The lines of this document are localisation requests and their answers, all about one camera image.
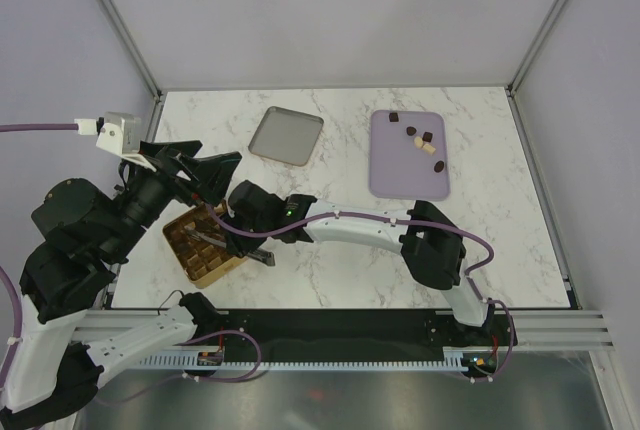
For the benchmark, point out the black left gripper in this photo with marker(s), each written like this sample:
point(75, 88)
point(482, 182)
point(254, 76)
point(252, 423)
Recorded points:
point(212, 172)

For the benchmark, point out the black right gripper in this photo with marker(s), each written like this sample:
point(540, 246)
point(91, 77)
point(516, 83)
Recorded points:
point(238, 245)

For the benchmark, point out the metal tongs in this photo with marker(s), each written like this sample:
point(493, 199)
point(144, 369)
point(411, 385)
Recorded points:
point(265, 257)

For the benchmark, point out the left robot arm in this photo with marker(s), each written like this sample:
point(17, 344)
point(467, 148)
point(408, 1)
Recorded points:
point(85, 233)

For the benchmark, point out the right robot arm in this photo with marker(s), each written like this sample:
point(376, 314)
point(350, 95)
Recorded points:
point(437, 254)

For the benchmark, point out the silver tin lid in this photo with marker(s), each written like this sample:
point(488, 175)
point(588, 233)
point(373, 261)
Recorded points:
point(286, 136)

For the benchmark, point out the lilac plastic tray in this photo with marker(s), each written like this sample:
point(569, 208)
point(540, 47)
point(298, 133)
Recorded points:
point(400, 170)

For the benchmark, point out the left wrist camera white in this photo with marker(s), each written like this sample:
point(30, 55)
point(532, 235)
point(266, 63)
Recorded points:
point(120, 136)

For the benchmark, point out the left aluminium frame post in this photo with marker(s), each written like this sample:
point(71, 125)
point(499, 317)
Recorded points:
point(125, 37)

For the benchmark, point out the aluminium frame post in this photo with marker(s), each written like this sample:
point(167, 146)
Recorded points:
point(533, 51)
point(125, 37)

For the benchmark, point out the white slotted cable duct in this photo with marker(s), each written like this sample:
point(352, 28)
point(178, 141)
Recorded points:
point(194, 360)

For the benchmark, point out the right aluminium frame post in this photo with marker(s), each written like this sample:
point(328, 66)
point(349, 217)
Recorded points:
point(533, 51)

